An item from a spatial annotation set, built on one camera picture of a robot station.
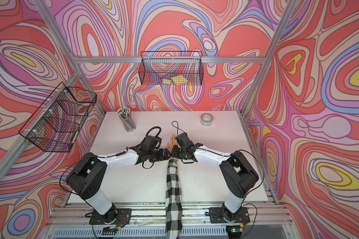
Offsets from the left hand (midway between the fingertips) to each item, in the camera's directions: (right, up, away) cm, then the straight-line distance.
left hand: (169, 157), depth 90 cm
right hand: (+2, 0, -1) cm, 3 cm away
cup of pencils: (-29, +27, +6) cm, 40 cm away
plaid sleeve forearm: (+4, -21, -20) cm, 29 cm away
